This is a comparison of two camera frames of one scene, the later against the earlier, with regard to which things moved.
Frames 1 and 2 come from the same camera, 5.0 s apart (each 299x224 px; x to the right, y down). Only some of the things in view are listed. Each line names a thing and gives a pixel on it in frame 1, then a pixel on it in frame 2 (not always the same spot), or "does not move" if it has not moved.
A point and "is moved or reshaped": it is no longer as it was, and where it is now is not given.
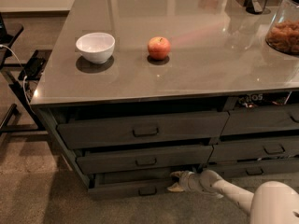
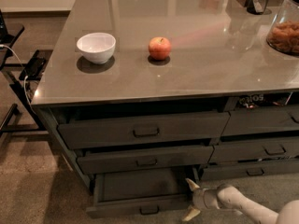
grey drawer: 130,185 is moved or reshaped
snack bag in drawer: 257,100 does not move
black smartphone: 33,70 does not move
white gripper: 189,182 to 199,199
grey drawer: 143,130 does not move
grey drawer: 252,148 does not move
